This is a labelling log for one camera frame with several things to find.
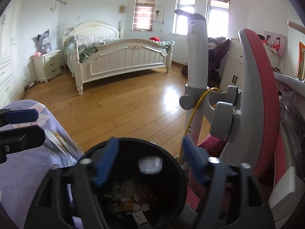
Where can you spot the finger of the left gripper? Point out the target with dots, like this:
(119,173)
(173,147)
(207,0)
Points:
(22,116)
(28,137)

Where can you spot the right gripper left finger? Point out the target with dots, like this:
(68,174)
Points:
(104,165)

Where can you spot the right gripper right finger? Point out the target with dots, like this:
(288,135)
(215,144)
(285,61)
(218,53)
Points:
(197,158)

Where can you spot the black trash bin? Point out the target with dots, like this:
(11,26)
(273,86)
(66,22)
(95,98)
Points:
(146,187)

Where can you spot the purple floral table cloth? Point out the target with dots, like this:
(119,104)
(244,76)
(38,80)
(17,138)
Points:
(23,172)

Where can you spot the white nightstand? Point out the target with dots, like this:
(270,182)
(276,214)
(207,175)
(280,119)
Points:
(47,66)

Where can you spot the pink plush on nightstand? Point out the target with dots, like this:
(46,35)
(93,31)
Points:
(37,54)

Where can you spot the white wardrobe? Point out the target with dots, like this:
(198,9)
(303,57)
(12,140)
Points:
(11,80)

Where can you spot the grey plush toy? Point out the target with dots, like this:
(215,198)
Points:
(44,42)

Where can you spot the white dresser cabinet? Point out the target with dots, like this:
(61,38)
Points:
(233,71)

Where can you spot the green blanket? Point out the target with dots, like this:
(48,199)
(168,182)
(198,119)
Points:
(85,52)

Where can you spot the white wooden bed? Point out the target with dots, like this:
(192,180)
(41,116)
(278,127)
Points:
(116,55)

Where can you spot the dark clothes pile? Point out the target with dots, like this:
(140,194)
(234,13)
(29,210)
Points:
(217,49)

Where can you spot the red plush on bed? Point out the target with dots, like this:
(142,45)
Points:
(156,39)

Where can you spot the pink photo frame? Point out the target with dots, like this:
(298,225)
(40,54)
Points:
(275,41)

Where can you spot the wall picture scroll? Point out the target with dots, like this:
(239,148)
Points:
(158,16)

